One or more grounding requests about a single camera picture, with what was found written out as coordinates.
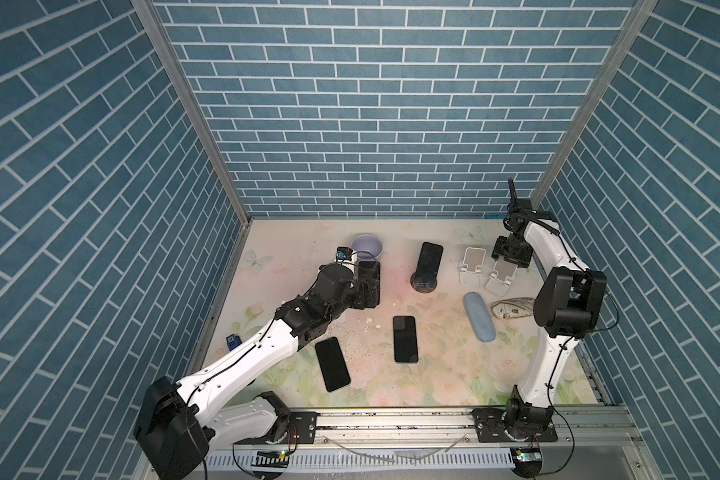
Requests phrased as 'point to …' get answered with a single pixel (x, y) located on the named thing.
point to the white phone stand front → (497, 282)
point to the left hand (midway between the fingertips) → (367, 282)
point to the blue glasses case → (480, 318)
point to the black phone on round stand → (428, 264)
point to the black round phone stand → (419, 288)
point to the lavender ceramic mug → (367, 247)
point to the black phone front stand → (332, 364)
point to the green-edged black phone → (405, 338)
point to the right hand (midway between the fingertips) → (505, 256)
